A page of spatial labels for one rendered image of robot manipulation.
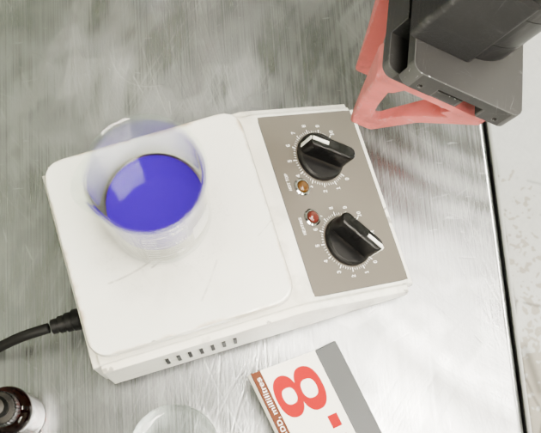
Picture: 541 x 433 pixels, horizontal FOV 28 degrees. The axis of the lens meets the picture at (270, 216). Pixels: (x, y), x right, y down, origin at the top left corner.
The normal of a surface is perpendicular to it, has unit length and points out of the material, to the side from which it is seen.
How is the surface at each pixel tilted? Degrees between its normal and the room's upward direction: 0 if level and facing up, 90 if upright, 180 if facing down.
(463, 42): 78
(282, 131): 30
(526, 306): 0
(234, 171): 0
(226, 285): 0
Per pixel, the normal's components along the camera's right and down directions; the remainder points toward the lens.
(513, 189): 0.00, -0.26
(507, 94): 0.48, -0.35
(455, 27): -0.12, 0.88
